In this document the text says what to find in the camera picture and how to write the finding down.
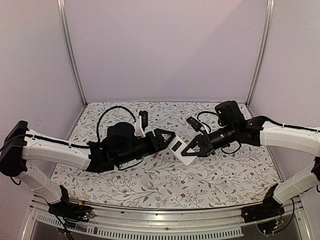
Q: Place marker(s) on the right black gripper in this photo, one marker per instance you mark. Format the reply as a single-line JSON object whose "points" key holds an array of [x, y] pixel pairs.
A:
{"points": [[200, 140]]}

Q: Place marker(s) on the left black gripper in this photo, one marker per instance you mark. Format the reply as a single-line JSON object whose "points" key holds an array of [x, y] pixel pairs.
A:
{"points": [[159, 140]]}

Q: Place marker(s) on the white red remote control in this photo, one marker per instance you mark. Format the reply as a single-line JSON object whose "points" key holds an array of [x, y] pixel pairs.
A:
{"points": [[176, 146]]}

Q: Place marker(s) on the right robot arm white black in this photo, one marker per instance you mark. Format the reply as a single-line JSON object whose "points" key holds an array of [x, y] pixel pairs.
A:
{"points": [[260, 131]]}

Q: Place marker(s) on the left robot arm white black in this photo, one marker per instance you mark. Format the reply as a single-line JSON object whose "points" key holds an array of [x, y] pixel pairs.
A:
{"points": [[124, 142]]}

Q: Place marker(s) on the floral patterned table mat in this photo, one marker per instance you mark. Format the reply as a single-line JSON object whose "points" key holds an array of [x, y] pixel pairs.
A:
{"points": [[236, 176]]}

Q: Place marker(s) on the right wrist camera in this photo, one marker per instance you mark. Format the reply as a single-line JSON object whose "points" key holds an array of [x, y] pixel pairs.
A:
{"points": [[200, 127]]}

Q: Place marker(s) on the front aluminium rail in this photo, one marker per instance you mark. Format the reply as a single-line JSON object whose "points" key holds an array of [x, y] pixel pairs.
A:
{"points": [[125, 223]]}

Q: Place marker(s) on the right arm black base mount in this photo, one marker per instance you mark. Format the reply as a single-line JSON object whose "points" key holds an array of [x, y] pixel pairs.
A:
{"points": [[267, 209]]}

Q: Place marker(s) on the right aluminium frame post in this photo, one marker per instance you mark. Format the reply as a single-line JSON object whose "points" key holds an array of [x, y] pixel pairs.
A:
{"points": [[270, 5]]}

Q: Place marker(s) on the aluminium frame post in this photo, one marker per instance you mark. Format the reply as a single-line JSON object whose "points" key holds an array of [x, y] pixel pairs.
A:
{"points": [[270, 5], [70, 51]]}

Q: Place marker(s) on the left aluminium frame post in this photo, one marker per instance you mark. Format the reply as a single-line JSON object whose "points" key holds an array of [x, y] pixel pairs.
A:
{"points": [[70, 51]]}

